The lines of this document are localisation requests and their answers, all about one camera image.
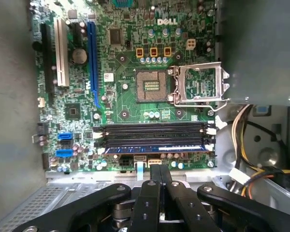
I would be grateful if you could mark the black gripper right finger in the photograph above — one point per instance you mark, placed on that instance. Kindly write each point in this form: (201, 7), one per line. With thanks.
(183, 195)

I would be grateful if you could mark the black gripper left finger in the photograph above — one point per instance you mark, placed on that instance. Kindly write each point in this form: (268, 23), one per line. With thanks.
(152, 198)

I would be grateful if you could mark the dark blue RAM stick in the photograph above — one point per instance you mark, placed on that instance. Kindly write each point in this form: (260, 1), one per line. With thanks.
(135, 150)

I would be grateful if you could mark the RAM slot with black clips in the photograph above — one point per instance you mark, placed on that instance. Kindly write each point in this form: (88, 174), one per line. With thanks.
(152, 140)
(152, 126)

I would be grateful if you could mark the RAM slot with white clips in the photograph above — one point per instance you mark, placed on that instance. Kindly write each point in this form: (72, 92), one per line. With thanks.
(100, 151)
(152, 133)

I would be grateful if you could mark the green Dell motherboard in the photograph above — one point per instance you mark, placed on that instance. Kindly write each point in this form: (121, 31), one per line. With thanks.
(133, 106)

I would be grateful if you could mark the blue SATA port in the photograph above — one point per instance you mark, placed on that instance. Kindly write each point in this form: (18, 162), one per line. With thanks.
(64, 153)
(65, 136)

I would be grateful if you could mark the grey metal drive cage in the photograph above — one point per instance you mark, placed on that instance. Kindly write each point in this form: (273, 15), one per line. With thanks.
(282, 195)

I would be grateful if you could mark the CPU socket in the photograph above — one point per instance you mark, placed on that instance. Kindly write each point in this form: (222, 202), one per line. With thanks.
(151, 84)

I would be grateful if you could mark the perforated metal disk bay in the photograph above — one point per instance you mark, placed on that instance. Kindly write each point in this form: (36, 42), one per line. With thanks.
(38, 207)

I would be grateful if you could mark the square black chipset chip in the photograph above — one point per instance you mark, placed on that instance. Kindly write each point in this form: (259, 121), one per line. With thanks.
(72, 111)

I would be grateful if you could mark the metal socket cover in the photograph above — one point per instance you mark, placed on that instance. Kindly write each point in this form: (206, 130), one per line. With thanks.
(220, 82)

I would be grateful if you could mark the orange framed choke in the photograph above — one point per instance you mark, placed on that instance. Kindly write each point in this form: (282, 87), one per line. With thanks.
(154, 52)
(167, 52)
(139, 52)

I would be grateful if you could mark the blue expansion slot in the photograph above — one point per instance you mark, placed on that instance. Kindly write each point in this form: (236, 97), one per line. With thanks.
(93, 60)

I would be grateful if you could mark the white four-pin power connector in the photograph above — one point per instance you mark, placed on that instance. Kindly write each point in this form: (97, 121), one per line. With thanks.
(190, 44)

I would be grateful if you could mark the round coin battery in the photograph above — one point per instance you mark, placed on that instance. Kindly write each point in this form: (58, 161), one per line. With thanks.
(79, 56)

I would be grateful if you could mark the grey power supply unit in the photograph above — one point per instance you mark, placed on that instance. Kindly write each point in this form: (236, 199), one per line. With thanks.
(261, 48)

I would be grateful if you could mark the long black expansion slot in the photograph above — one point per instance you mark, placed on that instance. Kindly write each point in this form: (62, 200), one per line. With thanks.
(47, 62)

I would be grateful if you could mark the white expansion slot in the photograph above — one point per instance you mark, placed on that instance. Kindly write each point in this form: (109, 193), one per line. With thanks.
(61, 53)

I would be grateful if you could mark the black PC case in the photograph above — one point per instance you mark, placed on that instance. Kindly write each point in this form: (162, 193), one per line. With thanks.
(14, 96)

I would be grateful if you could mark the short black expansion slot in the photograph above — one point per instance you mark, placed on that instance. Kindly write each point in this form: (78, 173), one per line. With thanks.
(78, 35)

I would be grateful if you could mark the blue rear port connector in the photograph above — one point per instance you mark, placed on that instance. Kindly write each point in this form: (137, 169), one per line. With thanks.
(122, 2)

